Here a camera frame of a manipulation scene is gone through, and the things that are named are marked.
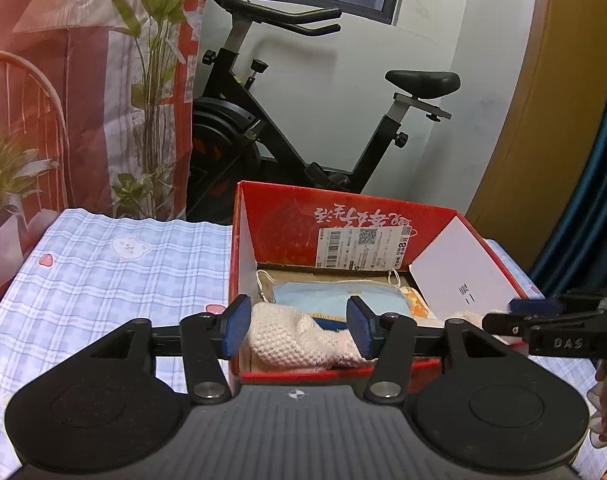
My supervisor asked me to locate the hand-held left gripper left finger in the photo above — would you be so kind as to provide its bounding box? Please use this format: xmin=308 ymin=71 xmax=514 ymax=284
xmin=81 ymin=294 xmax=252 ymax=407

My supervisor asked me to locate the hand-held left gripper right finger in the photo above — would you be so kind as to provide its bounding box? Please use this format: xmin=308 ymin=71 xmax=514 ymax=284
xmin=347 ymin=295 xmax=527 ymax=407

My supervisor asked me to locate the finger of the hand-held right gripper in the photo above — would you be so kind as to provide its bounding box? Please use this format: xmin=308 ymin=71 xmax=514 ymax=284
xmin=508 ymin=287 xmax=607 ymax=315
xmin=482 ymin=310 xmax=604 ymax=336

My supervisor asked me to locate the light blue face mask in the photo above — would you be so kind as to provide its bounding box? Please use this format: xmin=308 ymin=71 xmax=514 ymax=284
xmin=256 ymin=269 xmax=414 ymax=322

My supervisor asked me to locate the cream knitted cloth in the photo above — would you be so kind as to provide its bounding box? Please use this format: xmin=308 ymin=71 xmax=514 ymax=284
xmin=246 ymin=302 xmax=365 ymax=372

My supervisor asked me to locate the yellow patterned cloth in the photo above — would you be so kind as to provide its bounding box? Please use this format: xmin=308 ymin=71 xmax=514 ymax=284
xmin=402 ymin=286 xmax=438 ymax=322

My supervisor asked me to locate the red cardboard box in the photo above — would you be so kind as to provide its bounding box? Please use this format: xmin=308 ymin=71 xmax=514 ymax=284
xmin=231 ymin=180 xmax=542 ymax=386

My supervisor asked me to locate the dark blue cloth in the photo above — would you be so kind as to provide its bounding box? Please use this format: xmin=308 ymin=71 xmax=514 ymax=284
xmin=311 ymin=314 xmax=355 ymax=334

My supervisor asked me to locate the blue checked tablecloth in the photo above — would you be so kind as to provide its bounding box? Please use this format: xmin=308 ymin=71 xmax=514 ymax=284
xmin=0 ymin=207 xmax=607 ymax=480

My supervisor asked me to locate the blue curtain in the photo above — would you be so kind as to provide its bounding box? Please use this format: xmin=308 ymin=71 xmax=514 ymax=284
xmin=528 ymin=50 xmax=607 ymax=301

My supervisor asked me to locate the yellow wooden panel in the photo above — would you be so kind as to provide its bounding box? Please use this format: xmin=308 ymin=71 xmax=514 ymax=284
xmin=466 ymin=0 xmax=607 ymax=261

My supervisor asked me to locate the black exercise bike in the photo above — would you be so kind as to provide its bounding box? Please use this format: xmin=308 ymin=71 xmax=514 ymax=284
xmin=186 ymin=0 xmax=461 ymax=226

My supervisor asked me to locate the printed backdrop cloth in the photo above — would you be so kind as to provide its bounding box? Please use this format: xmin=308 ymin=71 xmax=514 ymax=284
xmin=0 ymin=0 xmax=212 ymax=311

